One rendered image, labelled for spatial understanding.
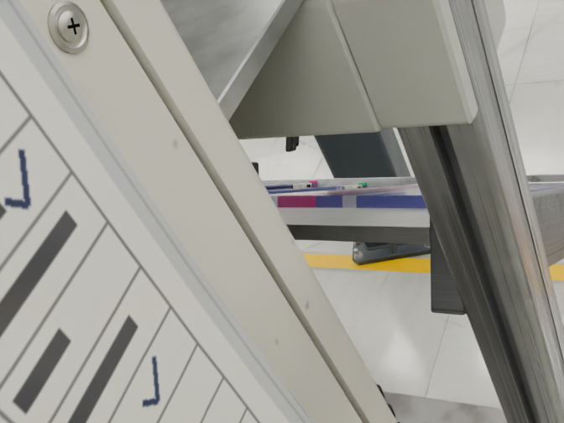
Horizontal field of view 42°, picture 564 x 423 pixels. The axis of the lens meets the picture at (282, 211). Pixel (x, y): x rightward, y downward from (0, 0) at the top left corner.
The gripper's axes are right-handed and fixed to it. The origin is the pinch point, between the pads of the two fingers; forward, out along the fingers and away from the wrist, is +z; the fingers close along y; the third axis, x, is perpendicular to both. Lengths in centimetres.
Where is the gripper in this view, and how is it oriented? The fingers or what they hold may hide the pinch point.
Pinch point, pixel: (262, 142)
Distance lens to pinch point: 111.0
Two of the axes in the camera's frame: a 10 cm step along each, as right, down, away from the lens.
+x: -3.1, 0.3, 9.5
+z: -0.4, 10.0, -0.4
